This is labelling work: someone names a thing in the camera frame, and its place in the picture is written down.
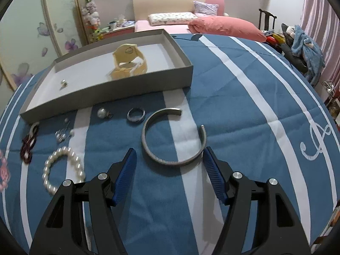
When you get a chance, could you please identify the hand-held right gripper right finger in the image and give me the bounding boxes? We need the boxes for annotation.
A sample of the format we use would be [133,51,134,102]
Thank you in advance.
[203,147,311,255]

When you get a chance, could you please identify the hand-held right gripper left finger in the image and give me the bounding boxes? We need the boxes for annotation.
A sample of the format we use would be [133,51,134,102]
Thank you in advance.
[29,148,137,255]

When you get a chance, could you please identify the silver bangle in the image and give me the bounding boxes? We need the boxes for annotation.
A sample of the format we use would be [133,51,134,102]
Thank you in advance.
[141,107,208,167]

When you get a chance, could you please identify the large pearl earring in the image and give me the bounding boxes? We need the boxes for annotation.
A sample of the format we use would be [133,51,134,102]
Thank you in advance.
[97,107,113,120]

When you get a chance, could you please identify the silver pearl hoop earring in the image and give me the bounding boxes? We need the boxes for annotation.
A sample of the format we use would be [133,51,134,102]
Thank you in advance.
[55,128,75,142]

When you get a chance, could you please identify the grey cardboard box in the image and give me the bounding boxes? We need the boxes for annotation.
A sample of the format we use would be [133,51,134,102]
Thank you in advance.
[20,29,193,124]

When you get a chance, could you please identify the blue white striped blanket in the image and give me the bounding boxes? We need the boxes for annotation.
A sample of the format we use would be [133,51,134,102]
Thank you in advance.
[0,33,340,255]

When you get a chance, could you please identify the cream wrist watch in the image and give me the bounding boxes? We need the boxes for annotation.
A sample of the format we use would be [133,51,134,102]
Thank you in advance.
[109,43,148,79]

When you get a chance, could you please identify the pink cream nightstand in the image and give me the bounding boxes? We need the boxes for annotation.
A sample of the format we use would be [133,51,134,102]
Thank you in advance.
[102,24,136,40]

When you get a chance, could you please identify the folded pink quilt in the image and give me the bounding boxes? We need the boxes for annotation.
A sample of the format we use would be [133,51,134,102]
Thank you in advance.
[188,15,267,43]

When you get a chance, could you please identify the red yellow toys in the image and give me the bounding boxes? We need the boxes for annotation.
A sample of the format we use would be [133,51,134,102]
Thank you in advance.
[264,30,285,45]

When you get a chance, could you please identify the bed with pink sheet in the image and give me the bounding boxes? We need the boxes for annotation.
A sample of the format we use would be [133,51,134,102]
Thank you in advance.
[134,18,198,35]

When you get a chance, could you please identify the blue fleece garment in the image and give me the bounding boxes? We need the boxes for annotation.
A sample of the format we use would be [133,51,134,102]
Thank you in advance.
[291,25,326,85]

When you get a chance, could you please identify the white patterned pillow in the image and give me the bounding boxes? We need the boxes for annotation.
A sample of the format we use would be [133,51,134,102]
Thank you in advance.
[148,12,198,27]

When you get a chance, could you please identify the plush toy tower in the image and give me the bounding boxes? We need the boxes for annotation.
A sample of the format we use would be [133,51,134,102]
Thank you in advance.
[81,0,103,43]

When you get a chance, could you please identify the dark wooden chair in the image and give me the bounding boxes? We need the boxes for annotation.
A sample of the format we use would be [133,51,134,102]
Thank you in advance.
[258,8,277,31]

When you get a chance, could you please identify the purple floral pillow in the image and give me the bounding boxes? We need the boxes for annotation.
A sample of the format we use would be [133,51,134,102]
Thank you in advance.
[193,1,220,16]

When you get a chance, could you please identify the cream pink headboard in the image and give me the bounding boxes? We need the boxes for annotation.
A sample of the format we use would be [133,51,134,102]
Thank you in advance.
[132,0,225,23]

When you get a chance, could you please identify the floral sliding wardrobe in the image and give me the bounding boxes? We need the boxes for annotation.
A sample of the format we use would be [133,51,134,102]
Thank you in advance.
[0,0,88,91]

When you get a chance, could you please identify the pink curtain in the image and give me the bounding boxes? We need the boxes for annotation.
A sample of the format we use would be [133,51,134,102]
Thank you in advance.
[300,0,340,85]

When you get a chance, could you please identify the white pearl bracelet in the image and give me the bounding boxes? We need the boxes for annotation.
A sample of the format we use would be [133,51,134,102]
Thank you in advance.
[42,147,86,196]

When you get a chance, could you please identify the silver ring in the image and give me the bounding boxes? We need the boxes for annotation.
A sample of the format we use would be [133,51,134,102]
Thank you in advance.
[127,108,146,124]

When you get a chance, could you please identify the dark red knot bracelet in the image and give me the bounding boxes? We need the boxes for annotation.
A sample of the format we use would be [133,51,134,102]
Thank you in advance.
[21,122,40,164]

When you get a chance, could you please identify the pink bead bracelet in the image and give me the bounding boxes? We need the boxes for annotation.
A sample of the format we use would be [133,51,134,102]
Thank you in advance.
[0,149,10,192]

